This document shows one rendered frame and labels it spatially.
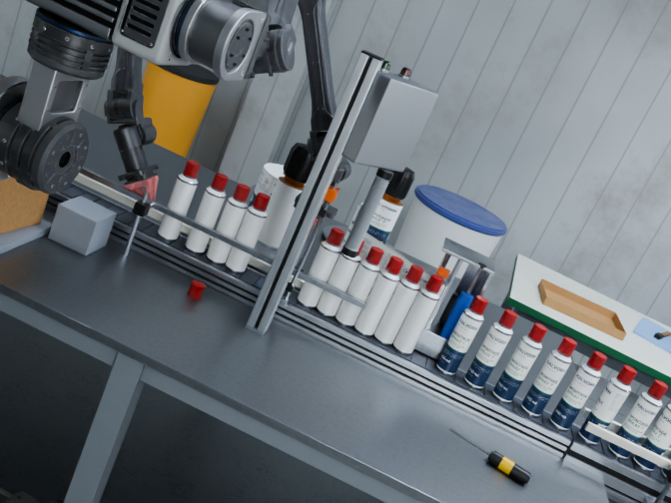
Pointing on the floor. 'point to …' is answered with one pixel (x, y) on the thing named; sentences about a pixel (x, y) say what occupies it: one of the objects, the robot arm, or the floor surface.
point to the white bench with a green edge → (524, 288)
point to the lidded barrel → (446, 227)
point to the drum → (177, 102)
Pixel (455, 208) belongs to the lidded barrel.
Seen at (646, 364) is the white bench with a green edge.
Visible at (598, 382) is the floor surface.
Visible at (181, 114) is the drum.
